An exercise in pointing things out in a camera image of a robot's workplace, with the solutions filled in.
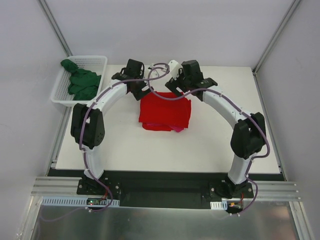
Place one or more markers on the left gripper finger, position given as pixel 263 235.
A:
pixel 138 95
pixel 144 93

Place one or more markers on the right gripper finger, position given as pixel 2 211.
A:
pixel 172 86
pixel 178 92

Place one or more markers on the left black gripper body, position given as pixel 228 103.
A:
pixel 141 90

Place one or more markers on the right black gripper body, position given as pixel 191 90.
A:
pixel 173 86

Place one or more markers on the red t shirt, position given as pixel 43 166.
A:
pixel 155 110

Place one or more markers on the pink t shirt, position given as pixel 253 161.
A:
pixel 177 128

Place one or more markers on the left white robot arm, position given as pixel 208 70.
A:
pixel 87 124

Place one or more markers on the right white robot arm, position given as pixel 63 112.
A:
pixel 249 129

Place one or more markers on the green t shirt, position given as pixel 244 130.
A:
pixel 83 84

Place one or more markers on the white plastic basket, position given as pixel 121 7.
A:
pixel 94 63

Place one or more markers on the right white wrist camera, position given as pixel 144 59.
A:
pixel 174 68

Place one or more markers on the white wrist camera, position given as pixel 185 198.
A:
pixel 174 68
pixel 151 72

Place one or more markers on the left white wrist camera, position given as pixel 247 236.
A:
pixel 151 72

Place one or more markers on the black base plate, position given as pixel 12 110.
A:
pixel 151 189

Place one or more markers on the right aluminium corner post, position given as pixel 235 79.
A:
pixel 293 7

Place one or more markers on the aluminium corner post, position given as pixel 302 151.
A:
pixel 55 26
pixel 293 7

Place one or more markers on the right white cable duct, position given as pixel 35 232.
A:
pixel 219 205

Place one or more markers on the white cable duct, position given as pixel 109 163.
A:
pixel 219 205
pixel 78 202

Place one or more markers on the left aluminium corner post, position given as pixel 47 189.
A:
pixel 55 26

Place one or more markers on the left white cable duct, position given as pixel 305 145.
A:
pixel 78 202

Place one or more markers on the aluminium frame rail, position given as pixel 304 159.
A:
pixel 278 191

